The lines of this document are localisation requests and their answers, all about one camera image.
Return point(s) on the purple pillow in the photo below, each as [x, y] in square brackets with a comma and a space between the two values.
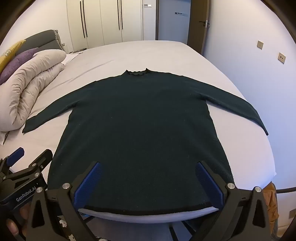
[16, 63]

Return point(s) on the beige wall socket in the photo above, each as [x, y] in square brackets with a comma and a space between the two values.
[281, 57]
[260, 44]

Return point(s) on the cream wardrobe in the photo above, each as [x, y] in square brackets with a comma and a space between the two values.
[104, 20]

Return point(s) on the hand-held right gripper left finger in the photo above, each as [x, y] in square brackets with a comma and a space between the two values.
[87, 185]

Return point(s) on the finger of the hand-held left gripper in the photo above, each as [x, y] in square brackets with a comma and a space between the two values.
[42, 158]
[15, 155]

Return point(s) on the person's left hand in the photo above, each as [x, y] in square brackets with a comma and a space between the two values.
[19, 222]

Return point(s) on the white bed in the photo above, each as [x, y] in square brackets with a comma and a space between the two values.
[148, 55]

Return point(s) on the orange cloth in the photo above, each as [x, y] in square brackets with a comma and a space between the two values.
[271, 199]

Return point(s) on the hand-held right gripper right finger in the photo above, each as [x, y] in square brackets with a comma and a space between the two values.
[208, 185]

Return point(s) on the brown door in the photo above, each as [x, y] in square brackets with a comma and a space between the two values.
[196, 14]

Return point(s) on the beige folded duvet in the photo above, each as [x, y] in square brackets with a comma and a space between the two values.
[25, 88]

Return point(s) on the dark green sweater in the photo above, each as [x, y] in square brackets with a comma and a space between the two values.
[138, 129]

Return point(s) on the white wall control panel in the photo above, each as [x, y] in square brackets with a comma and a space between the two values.
[148, 6]

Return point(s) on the yellow pillow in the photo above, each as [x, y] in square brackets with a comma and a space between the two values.
[9, 52]

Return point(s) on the grey headboard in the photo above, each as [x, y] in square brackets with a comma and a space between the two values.
[39, 39]

